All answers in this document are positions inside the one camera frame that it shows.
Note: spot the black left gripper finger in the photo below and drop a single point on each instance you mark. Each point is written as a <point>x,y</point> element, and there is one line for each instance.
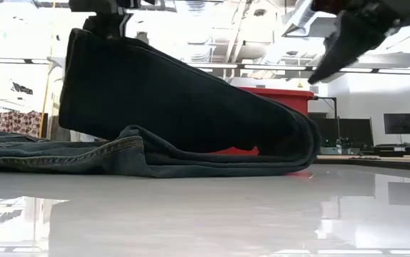
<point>116,25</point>
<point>98,25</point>

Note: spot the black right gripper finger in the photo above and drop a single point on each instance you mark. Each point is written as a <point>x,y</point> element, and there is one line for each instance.
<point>373,32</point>
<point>342,39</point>

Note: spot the blue denim jeans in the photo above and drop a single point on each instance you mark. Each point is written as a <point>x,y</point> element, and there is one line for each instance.
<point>155,107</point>

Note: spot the red plastic laundry bin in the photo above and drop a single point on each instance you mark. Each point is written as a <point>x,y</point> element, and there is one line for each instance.
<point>290,100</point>

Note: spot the black round ceiling fixture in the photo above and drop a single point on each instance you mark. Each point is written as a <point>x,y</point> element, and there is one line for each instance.
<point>142,35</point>

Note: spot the long ceiling light strip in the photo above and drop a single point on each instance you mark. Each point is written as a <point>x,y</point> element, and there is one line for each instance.
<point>273,66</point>

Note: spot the black computer monitor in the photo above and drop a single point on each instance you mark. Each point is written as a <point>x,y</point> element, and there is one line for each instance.
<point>355,132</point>
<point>328,132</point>
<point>401,123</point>

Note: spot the black background desk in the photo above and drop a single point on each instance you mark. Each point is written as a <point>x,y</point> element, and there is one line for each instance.
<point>398,150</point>

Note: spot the orange wooden desk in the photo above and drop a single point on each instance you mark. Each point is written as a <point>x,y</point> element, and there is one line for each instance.
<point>369,160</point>

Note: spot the red white patterned cloth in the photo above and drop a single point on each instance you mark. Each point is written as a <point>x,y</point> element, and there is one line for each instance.
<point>19,123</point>

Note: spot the silver ribbed air duct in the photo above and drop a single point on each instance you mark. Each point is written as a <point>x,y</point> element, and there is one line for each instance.
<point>199,55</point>
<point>298,18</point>

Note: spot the black thin bracket stand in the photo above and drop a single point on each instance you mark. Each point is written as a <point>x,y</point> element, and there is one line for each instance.
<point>335,107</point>

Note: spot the black aluminium table frame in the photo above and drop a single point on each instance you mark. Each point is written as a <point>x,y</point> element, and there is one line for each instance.
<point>387,167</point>

